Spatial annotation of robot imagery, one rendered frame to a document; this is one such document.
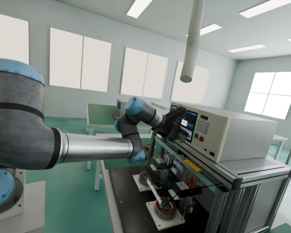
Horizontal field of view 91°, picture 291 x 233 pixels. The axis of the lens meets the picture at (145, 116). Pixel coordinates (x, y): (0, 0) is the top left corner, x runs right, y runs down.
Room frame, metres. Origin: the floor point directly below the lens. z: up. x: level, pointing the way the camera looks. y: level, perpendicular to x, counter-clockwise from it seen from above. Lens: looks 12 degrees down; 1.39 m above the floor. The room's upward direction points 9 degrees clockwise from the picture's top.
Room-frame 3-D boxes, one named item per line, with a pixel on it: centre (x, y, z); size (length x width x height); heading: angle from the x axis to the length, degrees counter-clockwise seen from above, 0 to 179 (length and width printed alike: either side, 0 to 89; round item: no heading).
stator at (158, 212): (0.62, -0.17, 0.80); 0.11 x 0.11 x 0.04
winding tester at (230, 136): (0.86, -0.42, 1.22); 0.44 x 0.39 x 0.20; 24
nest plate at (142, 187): (0.85, -0.07, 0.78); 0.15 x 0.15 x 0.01; 24
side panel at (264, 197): (0.60, -0.62, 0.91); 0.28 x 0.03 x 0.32; 114
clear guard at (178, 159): (0.58, -0.20, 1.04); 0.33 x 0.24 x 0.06; 114
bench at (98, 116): (2.98, 0.67, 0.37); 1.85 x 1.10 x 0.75; 24
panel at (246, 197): (0.84, -0.36, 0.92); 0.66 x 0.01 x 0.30; 24
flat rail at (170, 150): (0.78, -0.22, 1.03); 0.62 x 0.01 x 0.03; 24
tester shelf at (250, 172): (0.87, -0.42, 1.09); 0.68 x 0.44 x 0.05; 24
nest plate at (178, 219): (0.62, -0.17, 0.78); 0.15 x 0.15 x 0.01; 24
